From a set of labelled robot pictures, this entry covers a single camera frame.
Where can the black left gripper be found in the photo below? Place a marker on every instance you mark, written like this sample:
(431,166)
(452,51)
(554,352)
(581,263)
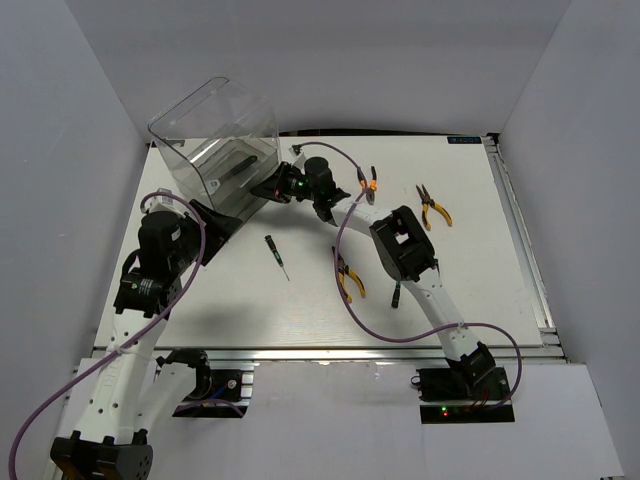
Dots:
(218,228)

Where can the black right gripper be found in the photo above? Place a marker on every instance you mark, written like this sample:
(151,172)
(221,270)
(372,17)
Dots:
(275,186)

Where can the green black screwdriver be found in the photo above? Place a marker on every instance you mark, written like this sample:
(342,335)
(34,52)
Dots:
(396,296)
(274,250)

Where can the clear plastic drawer cabinet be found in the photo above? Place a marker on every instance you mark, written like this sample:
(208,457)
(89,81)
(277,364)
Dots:
(212,129)

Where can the black adjustable wrench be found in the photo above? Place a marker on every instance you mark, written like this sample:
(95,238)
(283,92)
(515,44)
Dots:
(215,184)

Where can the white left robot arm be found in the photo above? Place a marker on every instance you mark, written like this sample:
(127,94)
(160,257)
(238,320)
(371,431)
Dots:
(135,393)

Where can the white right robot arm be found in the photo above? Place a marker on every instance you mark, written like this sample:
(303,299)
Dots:
(405,252)

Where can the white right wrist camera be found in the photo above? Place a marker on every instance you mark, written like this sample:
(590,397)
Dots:
(296,149)

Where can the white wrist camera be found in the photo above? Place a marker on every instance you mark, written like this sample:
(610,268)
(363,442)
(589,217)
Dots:
(296,149)
(158,203)

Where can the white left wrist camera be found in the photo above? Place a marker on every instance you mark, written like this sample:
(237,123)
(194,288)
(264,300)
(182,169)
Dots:
(158,203)

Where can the orange handled combination pliers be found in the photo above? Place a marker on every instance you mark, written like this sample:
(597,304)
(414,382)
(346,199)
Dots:
(368,186)

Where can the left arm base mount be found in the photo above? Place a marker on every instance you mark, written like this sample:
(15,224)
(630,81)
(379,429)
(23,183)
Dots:
(220,387)

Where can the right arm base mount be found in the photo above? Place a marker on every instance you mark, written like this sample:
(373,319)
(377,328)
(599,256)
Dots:
(444,400)

